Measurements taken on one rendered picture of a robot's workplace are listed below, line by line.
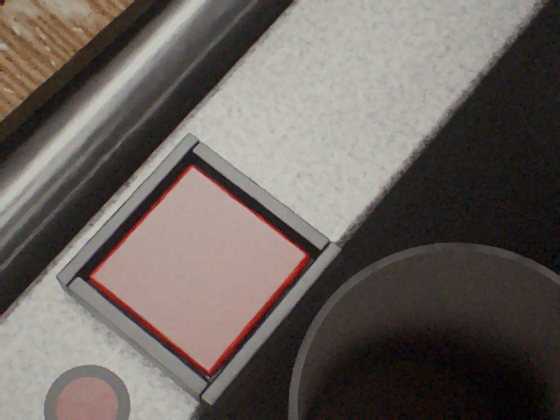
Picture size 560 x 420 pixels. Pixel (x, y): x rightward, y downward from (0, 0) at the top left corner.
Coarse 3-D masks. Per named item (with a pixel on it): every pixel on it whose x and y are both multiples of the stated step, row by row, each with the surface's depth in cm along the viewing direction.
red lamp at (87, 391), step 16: (80, 384) 42; (96, 384) 42; (64, 400) 42; (80, 400) 42; (96, 400) 42; (112, 400) 42; (64, 416) 42; (80, 416) 42; (96, 416) 42; (112, 416) 42
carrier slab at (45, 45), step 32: (32, 0) 45; (64, 0) 45; (96, 0) 45; (128, 0) 45; (0, 32) 45; (32, 32) 45; (64, 32) 45; (96, 32) 45; (0, 64) 44; (32, 64) 44; (64, 64) 45; (0, 96) 44; (32, 96) 44; (0, 128) 44
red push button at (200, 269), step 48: (192, 192) 43; (144, 240) 43; (192, 240) 43; (240, 240) 43; (288, 240) 43; (144, 288) 42; (192, 288) 42; (240, 288) 42; (192, 336) 42; (240, 336) 42
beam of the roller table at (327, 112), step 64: (320, 0) 48; (384, 0) 48; (448, 0) 48; (512, 0) 48; (256, 64) 47; (320, 64) 47; (384, 64) 47; (448, 64) 47; (512, 64) 51; (192, 128) 46; (256, 128) 46; (320, 128) 46; (384, 128) 46; (448, 128) 47; (128, 192) 45; (320, 192) 45; (384, 192) 45; (64, 256) 44; (0, 320) 43; (64, 320) 43; (0, 384) 42; (128, 384) 42
